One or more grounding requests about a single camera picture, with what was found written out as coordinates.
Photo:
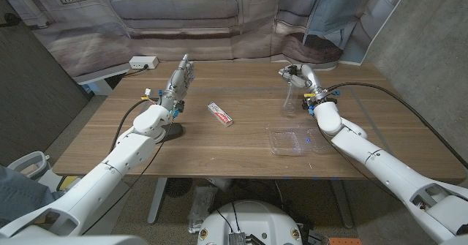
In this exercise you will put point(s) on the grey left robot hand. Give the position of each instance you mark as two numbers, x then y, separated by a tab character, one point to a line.
179	84

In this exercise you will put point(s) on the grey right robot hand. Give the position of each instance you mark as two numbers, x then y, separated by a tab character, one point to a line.
311	78

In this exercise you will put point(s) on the clear dispenser bottle black pump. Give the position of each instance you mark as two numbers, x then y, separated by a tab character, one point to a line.
290	102

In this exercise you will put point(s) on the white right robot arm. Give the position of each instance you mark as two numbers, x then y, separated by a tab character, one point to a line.
387	168

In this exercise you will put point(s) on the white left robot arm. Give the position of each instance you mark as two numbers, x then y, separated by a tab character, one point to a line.
106	175

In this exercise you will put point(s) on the white red toothpaste box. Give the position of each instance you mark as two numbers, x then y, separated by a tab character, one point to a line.
219	114

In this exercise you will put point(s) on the clear plastic clamshell container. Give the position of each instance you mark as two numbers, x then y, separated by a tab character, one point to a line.
287	142

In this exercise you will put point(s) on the white power strip box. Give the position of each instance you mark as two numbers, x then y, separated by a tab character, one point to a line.
143	62

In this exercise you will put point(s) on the black flat pad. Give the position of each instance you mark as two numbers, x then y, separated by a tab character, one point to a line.
176	131

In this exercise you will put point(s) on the white shelf board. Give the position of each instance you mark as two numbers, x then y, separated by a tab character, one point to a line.
98	80

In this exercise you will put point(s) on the printed living room backdrop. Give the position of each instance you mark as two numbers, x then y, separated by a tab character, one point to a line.
175	3

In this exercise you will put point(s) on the black round fan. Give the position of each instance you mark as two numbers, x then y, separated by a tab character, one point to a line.
178	186

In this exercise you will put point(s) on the white table leg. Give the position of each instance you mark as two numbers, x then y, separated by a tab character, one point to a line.
157	201

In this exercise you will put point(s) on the clear plastic bag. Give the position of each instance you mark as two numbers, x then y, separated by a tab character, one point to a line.
201	208

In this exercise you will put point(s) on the grey table leg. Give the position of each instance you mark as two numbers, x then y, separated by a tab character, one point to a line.
343	208

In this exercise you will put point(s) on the yellow flat object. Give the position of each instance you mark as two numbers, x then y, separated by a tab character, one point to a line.
68	183

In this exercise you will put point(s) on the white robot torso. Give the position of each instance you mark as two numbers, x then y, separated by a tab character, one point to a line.
252	219

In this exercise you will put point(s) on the orange box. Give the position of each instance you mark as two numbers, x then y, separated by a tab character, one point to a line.
343	241

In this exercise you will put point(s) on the white plastic bin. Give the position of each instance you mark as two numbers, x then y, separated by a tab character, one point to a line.
29	164

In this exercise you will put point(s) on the person in blue jeans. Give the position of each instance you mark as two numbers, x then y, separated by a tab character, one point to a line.
18	197

